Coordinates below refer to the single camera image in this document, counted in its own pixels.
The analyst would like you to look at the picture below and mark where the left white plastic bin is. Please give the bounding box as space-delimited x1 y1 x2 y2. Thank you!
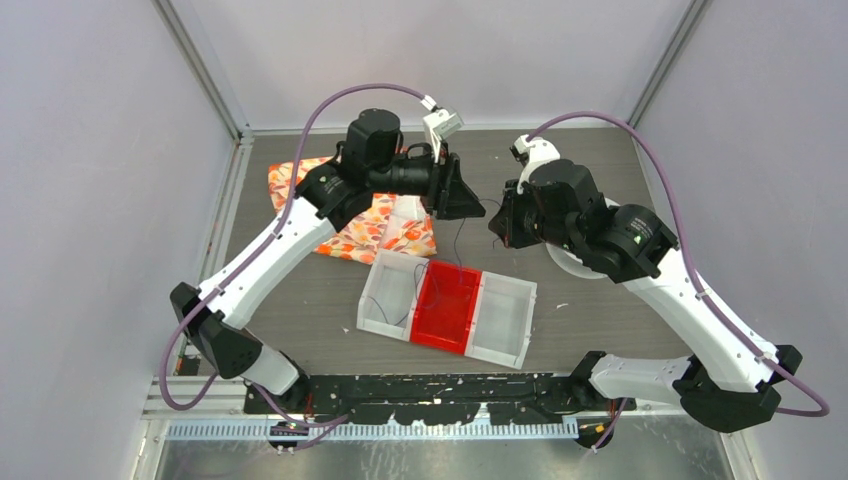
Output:
356 249 429 342

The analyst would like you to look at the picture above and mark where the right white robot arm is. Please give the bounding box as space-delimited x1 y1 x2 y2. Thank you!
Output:
489 159 802 433

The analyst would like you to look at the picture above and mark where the right white plastic bin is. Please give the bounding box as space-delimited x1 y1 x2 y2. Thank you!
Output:
464 271 537 370

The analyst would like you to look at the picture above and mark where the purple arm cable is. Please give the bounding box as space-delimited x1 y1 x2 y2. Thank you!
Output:
526 110 831 419
158 82 435 412

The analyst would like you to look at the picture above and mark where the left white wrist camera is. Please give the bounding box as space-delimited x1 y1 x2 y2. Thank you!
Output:
422 108 464 163

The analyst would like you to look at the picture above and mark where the slotted white cable duct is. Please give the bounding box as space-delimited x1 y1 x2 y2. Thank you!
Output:
164 418 579 441

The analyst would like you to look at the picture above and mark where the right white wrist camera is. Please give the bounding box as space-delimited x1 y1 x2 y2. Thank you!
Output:
510 134 561 195

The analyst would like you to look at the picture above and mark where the white plastic bin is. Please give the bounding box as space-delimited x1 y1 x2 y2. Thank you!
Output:
356 249 429 342
464 271 537 370

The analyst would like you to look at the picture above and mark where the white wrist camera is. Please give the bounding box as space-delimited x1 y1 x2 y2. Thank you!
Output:
510 134 561 195
422 108 464 163

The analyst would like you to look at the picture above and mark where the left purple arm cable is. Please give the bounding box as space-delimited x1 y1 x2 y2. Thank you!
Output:
158 82 435 412

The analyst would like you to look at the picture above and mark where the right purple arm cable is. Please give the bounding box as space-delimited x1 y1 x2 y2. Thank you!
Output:
526 110 831 419

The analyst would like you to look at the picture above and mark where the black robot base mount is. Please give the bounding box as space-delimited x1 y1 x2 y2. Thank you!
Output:
273 373 618 426

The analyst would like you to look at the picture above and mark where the red plastic bin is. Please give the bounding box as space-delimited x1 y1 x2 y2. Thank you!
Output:
409 260 482 355

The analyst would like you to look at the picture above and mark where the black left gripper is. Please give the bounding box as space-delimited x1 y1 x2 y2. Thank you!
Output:
370 140 487 220

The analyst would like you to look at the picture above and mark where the floral orange cloth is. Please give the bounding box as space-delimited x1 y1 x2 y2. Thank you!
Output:
267 156 439 265

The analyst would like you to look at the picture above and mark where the white perforated cable spool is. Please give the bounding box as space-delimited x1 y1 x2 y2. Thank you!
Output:
545 198 621 280

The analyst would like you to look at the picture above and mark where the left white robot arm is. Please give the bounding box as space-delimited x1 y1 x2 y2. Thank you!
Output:
170 108 485 414

